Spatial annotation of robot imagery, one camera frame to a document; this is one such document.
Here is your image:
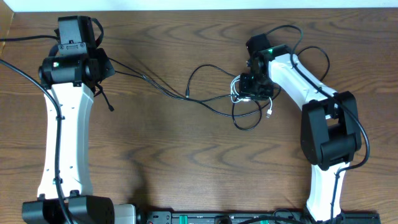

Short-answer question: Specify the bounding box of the black usb cable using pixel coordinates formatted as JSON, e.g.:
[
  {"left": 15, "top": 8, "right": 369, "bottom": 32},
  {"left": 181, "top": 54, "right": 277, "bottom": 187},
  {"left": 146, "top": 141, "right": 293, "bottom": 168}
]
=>
[{"left": 102, "top": 45, "right": 330, "bottom": 131}]

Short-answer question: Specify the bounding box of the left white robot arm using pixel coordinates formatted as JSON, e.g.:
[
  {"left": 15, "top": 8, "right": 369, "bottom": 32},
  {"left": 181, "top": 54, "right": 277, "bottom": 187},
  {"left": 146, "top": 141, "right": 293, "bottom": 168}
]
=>
[{"left": 22, "top": 16, "right": 137, "bottom": 223}]

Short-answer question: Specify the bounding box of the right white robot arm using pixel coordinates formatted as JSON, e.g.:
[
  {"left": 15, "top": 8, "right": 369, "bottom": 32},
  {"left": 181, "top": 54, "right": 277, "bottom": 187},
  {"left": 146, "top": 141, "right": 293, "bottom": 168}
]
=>
[{"left": 239, "top": 34, "right": 361, "bottom": 223}]

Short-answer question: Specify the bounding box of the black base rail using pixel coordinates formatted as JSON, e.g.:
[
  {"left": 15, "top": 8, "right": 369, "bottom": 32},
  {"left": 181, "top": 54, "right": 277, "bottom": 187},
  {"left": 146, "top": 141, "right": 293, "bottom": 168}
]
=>
[{"left": 136, "top": 209, "right": 381, "bottom": 224}]

